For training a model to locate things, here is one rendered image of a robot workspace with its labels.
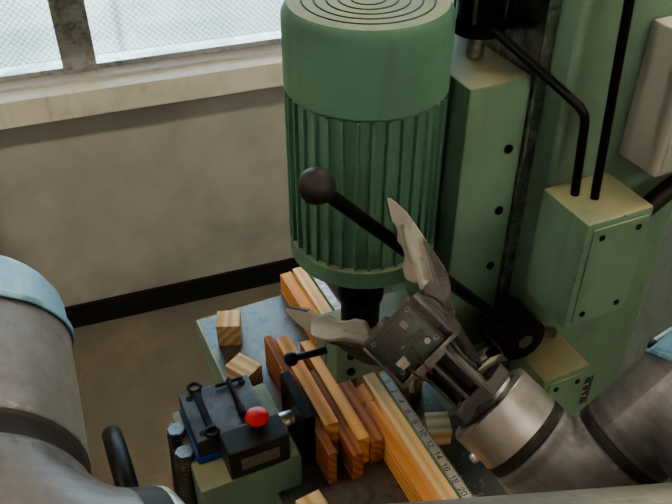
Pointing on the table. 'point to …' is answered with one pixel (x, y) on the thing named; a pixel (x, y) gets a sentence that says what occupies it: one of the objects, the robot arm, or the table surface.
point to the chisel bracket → (339, 364)
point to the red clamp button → (256, 417)
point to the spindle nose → (361, 304)
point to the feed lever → (307, 185)
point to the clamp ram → (298, 416)
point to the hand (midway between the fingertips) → (336, 252)
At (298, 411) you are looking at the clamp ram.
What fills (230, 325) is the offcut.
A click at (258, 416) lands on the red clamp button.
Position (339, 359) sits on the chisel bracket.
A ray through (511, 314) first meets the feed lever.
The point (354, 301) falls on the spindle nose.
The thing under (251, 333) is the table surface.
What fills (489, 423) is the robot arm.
